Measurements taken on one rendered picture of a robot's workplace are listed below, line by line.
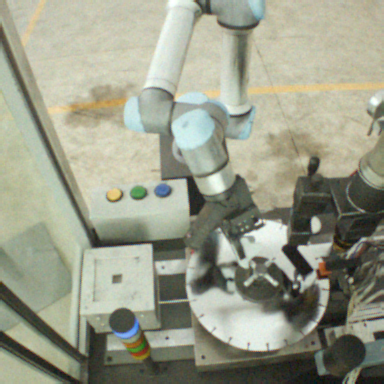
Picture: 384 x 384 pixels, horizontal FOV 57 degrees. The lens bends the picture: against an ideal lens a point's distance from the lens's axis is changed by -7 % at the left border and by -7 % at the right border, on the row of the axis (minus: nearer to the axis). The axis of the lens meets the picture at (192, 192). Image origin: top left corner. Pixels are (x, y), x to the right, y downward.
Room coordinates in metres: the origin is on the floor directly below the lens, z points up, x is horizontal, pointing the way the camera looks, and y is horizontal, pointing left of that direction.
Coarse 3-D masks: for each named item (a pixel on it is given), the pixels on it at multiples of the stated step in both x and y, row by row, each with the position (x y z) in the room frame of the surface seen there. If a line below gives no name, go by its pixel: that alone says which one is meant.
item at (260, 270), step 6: (270, 258) 0.38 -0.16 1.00; (252, 264) 0.37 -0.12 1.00; (258, 264) 0.36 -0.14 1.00; (264, 264) 0.36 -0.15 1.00; (258, 270) 0.35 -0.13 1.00; (264, 270) 0.35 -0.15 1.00; (252, 276) 0.34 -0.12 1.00; (258, 276) 0.34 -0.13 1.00; (264, 276) 0.34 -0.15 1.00; (270, 276) 0.33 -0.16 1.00; (246, 282) 0.32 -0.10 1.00; (276, 282) 0.32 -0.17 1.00
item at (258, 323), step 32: (256, 224) 0.50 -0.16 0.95; (192, 256) 0.42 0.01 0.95; (224, 256) 0.42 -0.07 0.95; (256, 256) 0.41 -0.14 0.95; (192, 288) 0.34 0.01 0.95; (224, 288) 0.34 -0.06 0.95; (288, 288) 0.32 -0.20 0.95; (320, 288) 0.32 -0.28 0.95; (224, 320) 0.26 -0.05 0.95; (256, 320) 0.25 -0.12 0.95; (288, 320) 0.25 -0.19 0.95
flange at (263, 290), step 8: (248, 264) 0.39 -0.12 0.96; (256, 264) 0.38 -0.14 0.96; (272, 264) 0.38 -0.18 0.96; (240, 272) 0.37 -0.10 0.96; (248, 272) 0.37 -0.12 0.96; (272, 272) 0.36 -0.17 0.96; (280, 272) 0.36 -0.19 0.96; (240, 280) 0.35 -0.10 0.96; (256, 280) 0.34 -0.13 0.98; (264, 280) 0.34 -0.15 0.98; (280, 280) 0.34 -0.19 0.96; (240, 288) 0.33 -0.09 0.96; (248, 288) 0.33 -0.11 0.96; (256, 288) 0.33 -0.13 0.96; (264, 288) 0.32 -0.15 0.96; (272, 288) 0.32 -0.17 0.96; (280, 288) 0.32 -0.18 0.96; (248, 296) 0.31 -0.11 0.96; (256, 296) 0.31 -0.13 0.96; (264, 296) 0.31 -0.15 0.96; (272, 296) 0.30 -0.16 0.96
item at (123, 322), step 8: (112, 312) 0.22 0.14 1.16; (120, 312) 0.22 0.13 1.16; (128, 312) 0.21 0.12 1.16; (112, 320) 0.20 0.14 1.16; (120, 320) 0.20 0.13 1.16; (128, 320) 0.20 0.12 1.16; (136, 320) 0.20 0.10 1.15; (112, 328) 0.19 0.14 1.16; (120, 328) 0.19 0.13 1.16; (128, 328) 0.19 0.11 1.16; (136, 328) 0.19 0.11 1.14; (120, 336) 0.18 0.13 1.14; (128, 336) 0.18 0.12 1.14
